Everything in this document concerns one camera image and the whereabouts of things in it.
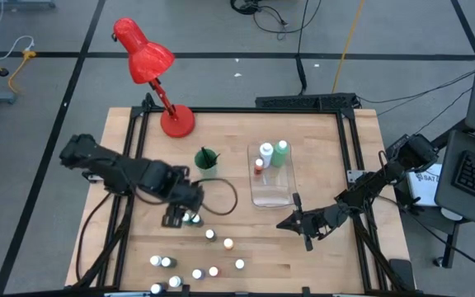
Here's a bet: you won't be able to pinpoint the black frame corner clamp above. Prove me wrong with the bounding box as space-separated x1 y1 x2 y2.
142 92 157 111

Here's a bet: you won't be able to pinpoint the yellow extension cord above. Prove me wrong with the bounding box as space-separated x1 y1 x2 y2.
0 40 37 95

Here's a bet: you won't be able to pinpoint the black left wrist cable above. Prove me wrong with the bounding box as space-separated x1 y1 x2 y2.
194 177 239 217

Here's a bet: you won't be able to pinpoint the black power strip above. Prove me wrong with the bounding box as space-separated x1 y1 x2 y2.
255 92 359 111

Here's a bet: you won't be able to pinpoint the dark grey keyboard desk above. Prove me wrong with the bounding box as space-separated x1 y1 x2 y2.
434 130 475 236

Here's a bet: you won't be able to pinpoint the black floor cables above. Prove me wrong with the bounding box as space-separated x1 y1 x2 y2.
229 0 324 41

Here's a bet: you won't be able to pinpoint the large green paint bottle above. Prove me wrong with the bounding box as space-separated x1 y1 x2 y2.
270 139 291 168

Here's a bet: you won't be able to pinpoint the large white paint bottle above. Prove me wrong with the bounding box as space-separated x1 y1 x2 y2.
258 142 275 169

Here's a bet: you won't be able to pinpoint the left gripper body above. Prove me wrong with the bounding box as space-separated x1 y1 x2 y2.
162 181 205 229

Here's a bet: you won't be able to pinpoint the white printed box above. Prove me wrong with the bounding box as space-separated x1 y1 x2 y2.
406 163 444 208

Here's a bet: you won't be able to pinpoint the clear plastic bin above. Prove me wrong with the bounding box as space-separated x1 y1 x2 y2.
246 139 299 210

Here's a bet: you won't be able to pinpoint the black rubber pad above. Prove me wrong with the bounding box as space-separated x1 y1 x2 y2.
388 258 416 292

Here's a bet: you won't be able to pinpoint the green plastic cup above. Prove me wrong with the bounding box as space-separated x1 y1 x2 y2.
194 147 221 179

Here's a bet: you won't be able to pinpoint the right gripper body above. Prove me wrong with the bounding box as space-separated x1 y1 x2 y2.
293 192 350 252

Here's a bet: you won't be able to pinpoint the yellow hanging cable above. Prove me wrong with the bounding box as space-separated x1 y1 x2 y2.
331 0 366 94

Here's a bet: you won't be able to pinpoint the black hanging cable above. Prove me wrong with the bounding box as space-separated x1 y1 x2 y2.
294 0 309 97

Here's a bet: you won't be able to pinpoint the red desk lamp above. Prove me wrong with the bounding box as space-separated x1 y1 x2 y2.
112 16 196 139

